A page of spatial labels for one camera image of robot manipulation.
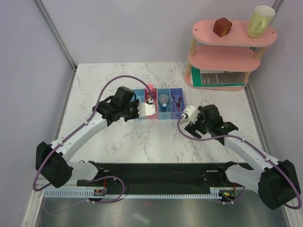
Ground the light blue drawer bin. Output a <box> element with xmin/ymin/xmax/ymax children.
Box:
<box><xmin>132</xmin><ymin>89</ymin><xmax>145</xmax><ymax>103</ymax></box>

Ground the pink drawer bin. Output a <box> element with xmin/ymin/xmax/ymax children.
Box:
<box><xmin>143</xmin><ymin>88</ymin><xmax>159</xmax><ymax>120</ymax></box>

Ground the purple drawer bin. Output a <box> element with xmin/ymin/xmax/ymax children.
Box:
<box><xmin>170</xmin><ymin>88</ymin><xmax>186</xmax><ymax>119</ymax></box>

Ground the pink cap bottle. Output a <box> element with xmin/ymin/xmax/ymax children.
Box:
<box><xmin>145</xmin><ymin>84</ymin><xmax>154</xmax><ymax>100</ymax></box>

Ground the blue cap stamp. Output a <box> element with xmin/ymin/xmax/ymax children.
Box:
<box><xmin>161</xmin><ymin>103</ymin><xmax>167</xmax><ymax>112</ymax></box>

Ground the cyan drawer bin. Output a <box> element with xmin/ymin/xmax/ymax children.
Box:
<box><xmin>157</xmin><ymin>88</ymin><xmax>172</xmax><ymax>120</ymax></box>

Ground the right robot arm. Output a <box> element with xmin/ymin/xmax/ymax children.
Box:
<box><xmin>181</xmin><ymin>105</ymin><xmax>302</xmax><ymax>210</ymax></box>

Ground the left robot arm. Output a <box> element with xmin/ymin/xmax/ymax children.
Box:
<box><xmin>36</xmin><ymin>86</ymin><xmax>139</xmax><ymax>188</ymax></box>

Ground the green folder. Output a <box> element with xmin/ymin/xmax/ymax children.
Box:
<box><xmin>191</xmin><ymin>66</ymin><xmax>243</xmax><ymax>87</ymax></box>

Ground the dark setup guide booklet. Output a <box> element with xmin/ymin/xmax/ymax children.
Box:
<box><xmin>201</xmin><ymin>72</ymin><xmax>245</xmax><ymax>87</ymax></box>

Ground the pink three tier shelf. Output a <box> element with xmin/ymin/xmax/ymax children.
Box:
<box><xmin>184</xmin><ymin>19</ymin><xmax>277</xmax><ymax>87</ymax></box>

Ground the brown cube box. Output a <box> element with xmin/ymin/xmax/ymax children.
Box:
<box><xmin>213</xmin><ymin>17</ymin><xmax>232</xmax><ymax>37</ymax></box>

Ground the yellow green mug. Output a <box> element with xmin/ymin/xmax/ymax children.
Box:
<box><xmin>247</xmin><ymin>5</ymin><xmax>276</xmax><ymax>38</ymax></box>

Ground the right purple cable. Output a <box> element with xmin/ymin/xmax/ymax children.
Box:
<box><xmin>177</xmin><ymin>114</ymin><xmax>300</xmax><ymax>210</ymax></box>

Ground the purple cable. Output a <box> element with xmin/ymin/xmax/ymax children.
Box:
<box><xmin>177</xmin><ymin>114</ymin><xmax>300</xmax><ymax>210</ymax></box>
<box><xmin>33</xmin><ymin>75</ymin><xmax>154</xmax><ymax>216</ymax></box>

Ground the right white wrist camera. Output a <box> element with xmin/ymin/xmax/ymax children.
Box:
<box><xmin>181</xmin><ymin>105</ymin><xmax>200</xmax><ymax>123</ymax></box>

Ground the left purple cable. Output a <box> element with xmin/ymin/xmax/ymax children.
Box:
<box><xmin>33</xmin><ymin>75</ymin><xmax>154</xmax><ymax>216</ymax></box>

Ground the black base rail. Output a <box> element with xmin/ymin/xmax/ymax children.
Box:
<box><xmin>77</xmin><ymin>163</ymin><xmax>241</xmax><ymax>194</ymax></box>

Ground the white cable duct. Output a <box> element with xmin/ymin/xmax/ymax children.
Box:
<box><xmin>44</xmin><ymin>188</ymin><xmax>222</xmax><ymax>199</ymax></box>

